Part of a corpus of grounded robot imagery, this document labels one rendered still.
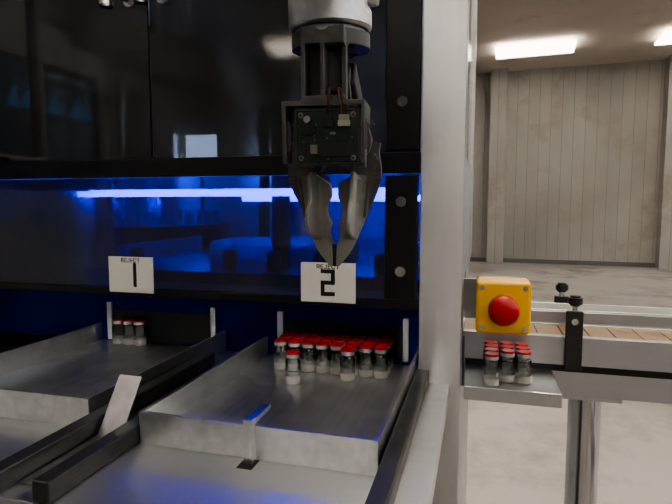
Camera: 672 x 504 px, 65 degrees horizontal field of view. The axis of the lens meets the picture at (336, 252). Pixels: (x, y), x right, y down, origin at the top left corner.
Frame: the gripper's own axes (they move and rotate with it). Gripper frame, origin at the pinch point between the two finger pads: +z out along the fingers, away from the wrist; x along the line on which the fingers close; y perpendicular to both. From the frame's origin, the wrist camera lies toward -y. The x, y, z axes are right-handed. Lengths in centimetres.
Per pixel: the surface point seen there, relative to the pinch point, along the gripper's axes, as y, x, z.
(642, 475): -170, 106, 119
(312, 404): -11.0, -4.7, 21.3
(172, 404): -3.6, -20.0, 18.9
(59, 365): -22, -47, 22
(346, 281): -24.2, -1.9, 8.0
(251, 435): 4.6, -7.9, 17.7
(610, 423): -224, 112, 122
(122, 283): -29, -40, 10
